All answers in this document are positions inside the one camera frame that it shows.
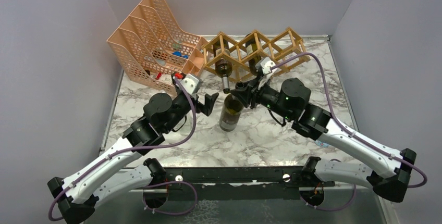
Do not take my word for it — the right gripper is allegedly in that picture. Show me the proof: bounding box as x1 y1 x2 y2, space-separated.
230 74 294 121

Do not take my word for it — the green wine bottle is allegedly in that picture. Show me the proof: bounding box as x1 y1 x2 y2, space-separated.
219 93 244 132
244 34 268 77
213 41 232 94

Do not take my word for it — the green wine bottle front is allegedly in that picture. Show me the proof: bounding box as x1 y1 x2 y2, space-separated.
213 41 232 94

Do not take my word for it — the wooden wine rack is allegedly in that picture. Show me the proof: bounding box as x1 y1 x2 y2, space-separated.
201 27 310 82

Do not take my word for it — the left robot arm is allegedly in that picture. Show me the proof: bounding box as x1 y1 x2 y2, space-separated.
47 90 219 223

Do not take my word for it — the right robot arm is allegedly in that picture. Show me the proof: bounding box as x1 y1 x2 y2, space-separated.
230 78 416 203

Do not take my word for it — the clear bottle blue label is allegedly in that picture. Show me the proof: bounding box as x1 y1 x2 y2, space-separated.
317 141 329 147

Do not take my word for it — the blue item in organizer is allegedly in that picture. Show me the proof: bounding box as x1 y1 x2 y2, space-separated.
172 51 188 59

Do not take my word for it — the pink plastic file organizer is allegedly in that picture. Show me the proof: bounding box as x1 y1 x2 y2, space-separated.
107 0 208 96

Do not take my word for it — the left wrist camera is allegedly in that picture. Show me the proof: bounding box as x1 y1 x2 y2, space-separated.
173 73 203 95

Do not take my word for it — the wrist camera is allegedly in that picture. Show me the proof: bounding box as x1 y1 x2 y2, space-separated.
257 57 276 88
173 73 203 95

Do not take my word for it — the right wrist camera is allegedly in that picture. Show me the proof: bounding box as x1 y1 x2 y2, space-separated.
257 57 276 88

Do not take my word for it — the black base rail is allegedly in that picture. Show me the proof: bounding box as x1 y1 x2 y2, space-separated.
142 166 335 202

